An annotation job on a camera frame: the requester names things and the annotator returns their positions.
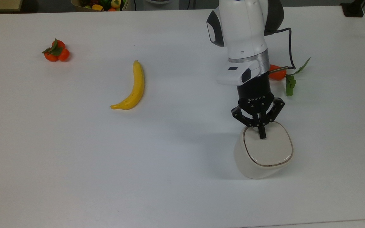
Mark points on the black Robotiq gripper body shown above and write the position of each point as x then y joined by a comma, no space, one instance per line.
254,93

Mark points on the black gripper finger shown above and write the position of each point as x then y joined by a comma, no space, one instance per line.
244,117
272,115

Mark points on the white ceramic bowl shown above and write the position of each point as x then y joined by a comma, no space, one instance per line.
265,155

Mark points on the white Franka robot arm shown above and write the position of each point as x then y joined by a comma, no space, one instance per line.
244,34

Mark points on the orange carrot with green leaves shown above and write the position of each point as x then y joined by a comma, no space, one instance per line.
277,73

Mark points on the yellow banana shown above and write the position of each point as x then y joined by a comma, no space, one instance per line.
135,90

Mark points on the box of toy fruits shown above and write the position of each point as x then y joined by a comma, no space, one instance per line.
101,4

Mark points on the orange tangerine cluster with leaves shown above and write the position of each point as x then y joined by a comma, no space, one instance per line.
57,53

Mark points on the wooden board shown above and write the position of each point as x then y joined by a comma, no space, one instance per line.
0,4

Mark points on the black camera stand clamp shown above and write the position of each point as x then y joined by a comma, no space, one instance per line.
353,9

